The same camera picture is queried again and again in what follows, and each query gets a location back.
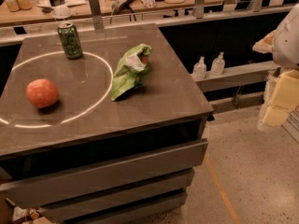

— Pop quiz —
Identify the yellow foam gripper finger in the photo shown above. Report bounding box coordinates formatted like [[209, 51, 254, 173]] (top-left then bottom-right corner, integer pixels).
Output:
[[257, 70, 299, 132]]

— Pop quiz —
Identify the black power adapter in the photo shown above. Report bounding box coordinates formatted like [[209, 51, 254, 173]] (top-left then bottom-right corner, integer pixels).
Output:
[[50, 0, 64, 7]]

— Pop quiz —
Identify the grey power strip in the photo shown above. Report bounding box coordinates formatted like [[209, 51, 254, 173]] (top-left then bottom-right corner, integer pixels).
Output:
[[111, 0, 133, 14]]

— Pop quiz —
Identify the white bowl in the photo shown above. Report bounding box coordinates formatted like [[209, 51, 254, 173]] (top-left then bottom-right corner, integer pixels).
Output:
[[50, 6, 72, 20]]

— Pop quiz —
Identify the clear sanitizer bottle right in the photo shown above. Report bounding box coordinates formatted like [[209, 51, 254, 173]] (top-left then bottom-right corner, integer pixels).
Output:
[[211, 51, 225, 75]]

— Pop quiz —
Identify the cardboard box with lettering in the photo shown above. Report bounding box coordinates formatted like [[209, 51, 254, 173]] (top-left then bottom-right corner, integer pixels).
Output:
[[283, 105, 299, 143]]

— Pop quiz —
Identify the metal railing frame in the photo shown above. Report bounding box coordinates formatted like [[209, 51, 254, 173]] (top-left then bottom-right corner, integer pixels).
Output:
[[0, 0, 293, 47]]

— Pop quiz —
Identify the clear sanitizer bottle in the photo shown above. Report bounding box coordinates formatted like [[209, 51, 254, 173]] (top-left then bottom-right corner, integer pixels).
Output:
[[192, 56, 206, 79], [211, 51, 225, 75]]

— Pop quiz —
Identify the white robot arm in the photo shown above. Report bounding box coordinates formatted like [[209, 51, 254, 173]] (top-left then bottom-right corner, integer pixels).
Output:
[[252, 5, 299, 131]]

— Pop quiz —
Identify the green soda can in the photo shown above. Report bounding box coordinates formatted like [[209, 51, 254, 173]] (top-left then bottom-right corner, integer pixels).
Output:
[[57, 22, 83, 59]]

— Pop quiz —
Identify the clear sanitizer bottle left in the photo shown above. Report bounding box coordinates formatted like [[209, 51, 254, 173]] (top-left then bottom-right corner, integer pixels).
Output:
[[192, 56, 206, 79]]

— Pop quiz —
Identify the green rice chip bag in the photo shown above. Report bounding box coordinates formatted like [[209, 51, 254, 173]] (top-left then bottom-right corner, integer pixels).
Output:
[[110, 44, 152, 101]]

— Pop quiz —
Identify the red apple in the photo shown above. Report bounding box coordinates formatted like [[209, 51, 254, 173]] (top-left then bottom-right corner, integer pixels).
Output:
[[26, 78, 59, 108]]

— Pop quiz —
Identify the grey drawer cabinet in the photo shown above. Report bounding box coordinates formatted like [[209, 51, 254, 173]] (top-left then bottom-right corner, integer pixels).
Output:
[[0, 24, 212, 224]]

